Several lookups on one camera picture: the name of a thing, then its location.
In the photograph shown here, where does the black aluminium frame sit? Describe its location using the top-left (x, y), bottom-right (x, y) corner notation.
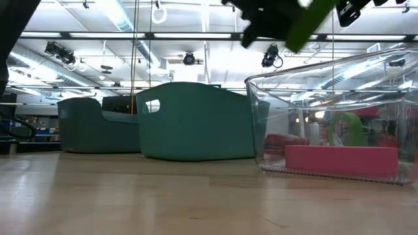
top-left (19, 31), bottom-right (418, 42)

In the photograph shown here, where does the yellow hanging cable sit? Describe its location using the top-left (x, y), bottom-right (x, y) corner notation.
top-left (129, 0), bottom-right (140, 116)

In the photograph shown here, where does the slate blue plastic bin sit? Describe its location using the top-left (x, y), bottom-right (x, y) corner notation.
top-left (56, 97), bottom-right (142, 155)

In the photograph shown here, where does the white hanging ring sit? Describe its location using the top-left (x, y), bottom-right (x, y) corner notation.
top-left (150, 5), bottom-right (169, 25)

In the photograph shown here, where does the clear plastic tray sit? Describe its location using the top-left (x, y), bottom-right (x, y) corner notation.
top-left (244, 45), bottom-right (418, 186)

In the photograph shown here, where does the black monitor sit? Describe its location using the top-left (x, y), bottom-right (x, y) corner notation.
top-left (101, 95), bottom-right (138, 116)

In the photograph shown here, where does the teal plastic bin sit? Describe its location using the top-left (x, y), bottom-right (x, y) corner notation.
top-left (135, 81), bottom-right (270, 162)

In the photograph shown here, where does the silver ceiling duct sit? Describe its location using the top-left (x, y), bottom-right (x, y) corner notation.
top-left (94, 0), bottom-right (170, 71)
top-left (6, 42), bottom-right (102, 97)

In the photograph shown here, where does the pink tape roll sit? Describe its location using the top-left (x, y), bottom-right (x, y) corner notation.
top-left (284, 145), bottom-right (400, 179)

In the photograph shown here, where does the green tape roll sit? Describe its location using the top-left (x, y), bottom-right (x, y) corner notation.
top-left (285, 0), bottom-right (339, 54)
top-left (327, 112), bottom-right (366, 148)

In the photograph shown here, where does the black camera with cable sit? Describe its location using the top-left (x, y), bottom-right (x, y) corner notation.
top-left (260, 44), bottom-right (284, 69)

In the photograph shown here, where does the red stapler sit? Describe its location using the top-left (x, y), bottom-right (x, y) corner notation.
top-left (263, 133), bottom-right (310, 156)

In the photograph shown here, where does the black round camera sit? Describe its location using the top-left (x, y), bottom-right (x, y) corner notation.
top-left (182, 51), bottom-right (197, 67)

